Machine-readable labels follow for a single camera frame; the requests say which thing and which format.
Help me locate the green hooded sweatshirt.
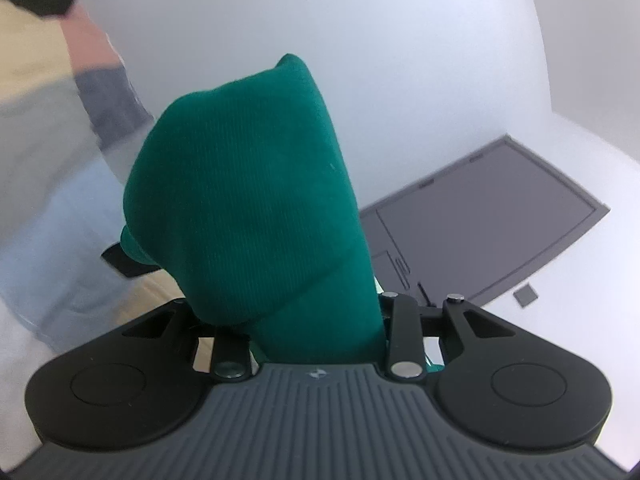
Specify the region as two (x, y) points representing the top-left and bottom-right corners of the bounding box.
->
(120, 54), (386, 364)

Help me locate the grey bedroom door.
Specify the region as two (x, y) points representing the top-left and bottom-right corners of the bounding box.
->
(360, 136), (608, 307)

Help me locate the patchwork bed sheet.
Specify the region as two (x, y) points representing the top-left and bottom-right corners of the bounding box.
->
(1, 1), (181, 470)

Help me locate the black door handle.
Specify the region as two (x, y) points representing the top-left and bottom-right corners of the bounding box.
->
(416, 282), (434, 307)

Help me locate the grey switch beside door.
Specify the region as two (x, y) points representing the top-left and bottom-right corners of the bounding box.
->
(513, 284), (538, 308)

